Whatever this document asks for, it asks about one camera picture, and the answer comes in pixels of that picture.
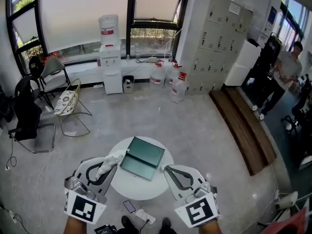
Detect person's black shoe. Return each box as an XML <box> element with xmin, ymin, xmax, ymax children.
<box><xmin>121</xmin><ymin>215</ymin><xmax>134</xmax><ymax>234</ymax></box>
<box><xmin>159</xmin><ymin>217</ymin><xmax>173</xmax><ymax>234</ymax></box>

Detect black smartphone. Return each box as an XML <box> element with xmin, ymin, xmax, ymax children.
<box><xmin>122</xmin><ymin>199</ymin><xmax>136</xmax><ymax>214</ymax></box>

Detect person's right black shoe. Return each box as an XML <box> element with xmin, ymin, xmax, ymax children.
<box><xmin>159</xmin><ymin>217</ymin><xmax>173</xmax><ymax>234</ymax></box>

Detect person's right forearm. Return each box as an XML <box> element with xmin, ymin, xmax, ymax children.
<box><xmin>198</xmin><ymin>219</ymin><xmax>222</xmax><ymax>234</ymax></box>

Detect pink cloth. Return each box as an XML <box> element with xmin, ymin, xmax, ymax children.
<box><xmin>259</xmin><ymin>207</ymin><xmax>307</xmax><ymax>234</ymax></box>

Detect black backpack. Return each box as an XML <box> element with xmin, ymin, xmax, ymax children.
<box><xmin>0</xmin><ymin>83</ymin><xmax>15</xmax><ymax>123</ymax></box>

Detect person's left forearm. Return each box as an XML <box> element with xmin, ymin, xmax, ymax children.
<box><xmin>63</xmin><ymin>215</ymin><xmax>85</xmax><ymax>234</ymax></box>

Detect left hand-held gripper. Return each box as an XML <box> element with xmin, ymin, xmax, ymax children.
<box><xmin>63</xmin><ymin>156</ymin><xmax>117</xmax><ymax>225</ymax></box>

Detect grey padded chair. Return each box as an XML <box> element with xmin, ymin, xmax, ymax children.
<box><xmin>39</xmin><ymin>57</ymin><xmax>71</xmax><ymax>109</ymax></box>

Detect grey metal locker cabinet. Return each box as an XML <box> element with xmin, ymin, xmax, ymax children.
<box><xmin>187</xmin><ymin>0</ymin><xmax>254</xmax><ymax>96</ymax></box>

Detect black bag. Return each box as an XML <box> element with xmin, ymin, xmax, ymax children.
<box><xmin>28</xmin><ymin>55</ymin><xmax>45</xmax><ymax>78</ymax></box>

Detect clear dispenser water jug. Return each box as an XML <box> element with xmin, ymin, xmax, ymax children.
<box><xmin>98</xmin><ymin>14</ymin><xmax>120</xmax><ymax>46</ymax></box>

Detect white power strip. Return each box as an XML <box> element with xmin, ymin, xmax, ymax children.
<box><xmin>134</xmin><ymin>208</ymin><xmax>156</xmax><ymax>228</ymax></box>

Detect black cantilever office chair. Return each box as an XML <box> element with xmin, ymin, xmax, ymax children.
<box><xmin>8</xmin><ymin>76</ymin><xmax>56</xmax><ymax>154</ymax></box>

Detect dark green box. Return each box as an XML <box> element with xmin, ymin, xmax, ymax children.
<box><xmin>119</xmin><ymin>136</ymin><xmax>166</xmax><ymax>181</ymax></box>

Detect white paper notice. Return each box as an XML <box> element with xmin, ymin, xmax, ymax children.
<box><xmin>228</xmin><ymin>2</ymin><xmax>242</xmax><ymax>16</ymax></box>

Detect blue wall poster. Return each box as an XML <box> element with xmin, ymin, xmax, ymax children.
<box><xmin>267</xmin><ymin>6</ymin><xmax>279</xmax><ymax>34</ymax></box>

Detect clear floor water jug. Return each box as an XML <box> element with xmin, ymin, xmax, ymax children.
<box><xmin>170</xmin><ymin>71</ymin><xmax>190</xmax><ymax>104</ymax></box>
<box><xmin>150</xmin><ymin>59</ymin><xmax>165</xmax><ymax>91</ymax></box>
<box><xmin>165</xmin><ymin>59</ymin><xmax>183</xmax><ymax>87</ymax></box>

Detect person's left black shoe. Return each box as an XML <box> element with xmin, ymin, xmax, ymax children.
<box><xmin>121</xmin><ymin>215</ymin><xmax>134</xmax><ymax>234</ymax></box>

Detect grey trash bin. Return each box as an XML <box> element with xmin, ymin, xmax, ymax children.
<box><xmin>122</xmin><ymin>75</ymin><xmax>135</xmax><ymax>94</ymax></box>

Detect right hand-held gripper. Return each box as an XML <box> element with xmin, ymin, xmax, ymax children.
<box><xmin>163</xmin><ymin>164</ymin><xmax>221</xmax><ymax>228</ymax></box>

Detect black swivel office chairs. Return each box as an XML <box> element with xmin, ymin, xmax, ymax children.
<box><xmin>281</xmin><ymin>73</ymin><xmax>312</xmax><ymax>131</ymax></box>

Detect white cylindrical device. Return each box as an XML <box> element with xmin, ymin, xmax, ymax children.
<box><xmin>275</xmin><ymin>191</ymin><xmax>299</xmax><ymax>211</ymax></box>

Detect gold wire chair patterned cushion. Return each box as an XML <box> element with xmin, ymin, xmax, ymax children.
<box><xmin>53</xmin><ymin>78</ymin><xmax>93</xmax><ymax>138</ymax></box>

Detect white water dispenser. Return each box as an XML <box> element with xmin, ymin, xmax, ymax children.
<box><xmin>99</xmin><ymin>44</ymin><xmax>123</xmax><ymax>95</ymax></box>

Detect black device with screen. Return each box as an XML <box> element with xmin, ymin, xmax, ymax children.
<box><xmin>94</xmin><ymin>224</ymin><xmax>117</xmax><ymax>234</ymax></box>

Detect round white side table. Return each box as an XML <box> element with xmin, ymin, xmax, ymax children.
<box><xmin>107</xmin><ymin>136</ymin><xmax>175</xmax><ymax>201</ymax></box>

